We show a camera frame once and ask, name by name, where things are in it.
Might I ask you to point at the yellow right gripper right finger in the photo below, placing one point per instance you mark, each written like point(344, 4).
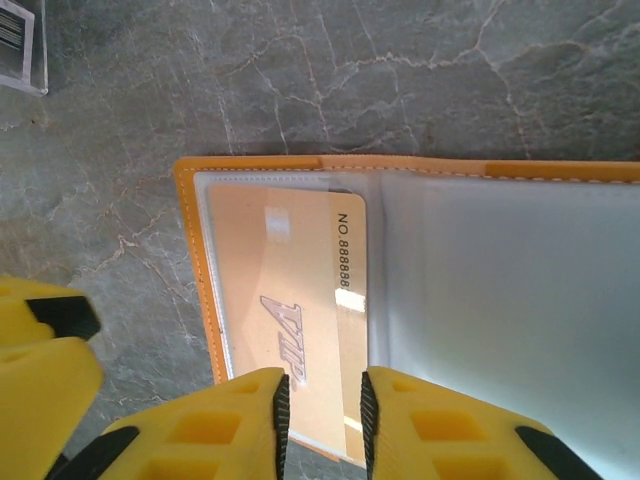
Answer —
point(450, 440)

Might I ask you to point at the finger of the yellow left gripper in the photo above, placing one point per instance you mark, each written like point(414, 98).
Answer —
point(30, 290)
point(40, 390)

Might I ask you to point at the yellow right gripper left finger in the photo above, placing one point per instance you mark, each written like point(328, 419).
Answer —
point(200, 435)

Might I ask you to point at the orange leather card holder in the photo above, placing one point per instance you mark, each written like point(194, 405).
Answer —
point(500, 280)

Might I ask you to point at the gold VIP card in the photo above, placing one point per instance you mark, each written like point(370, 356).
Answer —
point(300, 280)

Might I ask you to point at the clear acrylic box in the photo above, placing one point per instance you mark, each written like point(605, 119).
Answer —
point(20, 50)

